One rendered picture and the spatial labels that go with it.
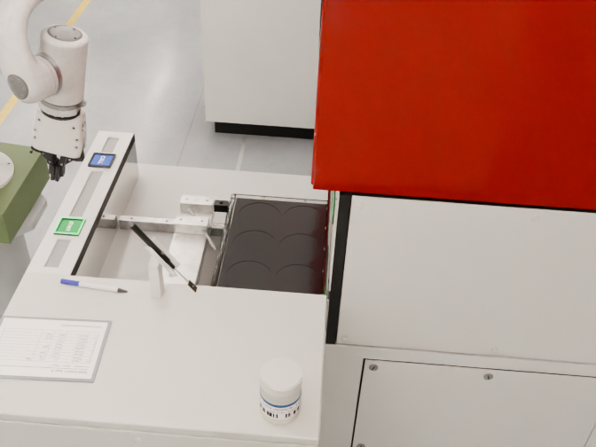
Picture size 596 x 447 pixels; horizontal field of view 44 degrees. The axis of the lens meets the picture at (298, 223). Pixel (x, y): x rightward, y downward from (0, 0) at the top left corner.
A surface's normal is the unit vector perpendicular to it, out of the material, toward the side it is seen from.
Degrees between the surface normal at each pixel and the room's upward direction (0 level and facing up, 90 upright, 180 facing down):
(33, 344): 0
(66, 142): 93
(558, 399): 90
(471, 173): 90
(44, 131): 90
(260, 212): 0
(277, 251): 0
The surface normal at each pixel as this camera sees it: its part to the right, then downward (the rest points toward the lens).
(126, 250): 0.04, -0.77
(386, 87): -0.07, 0.63
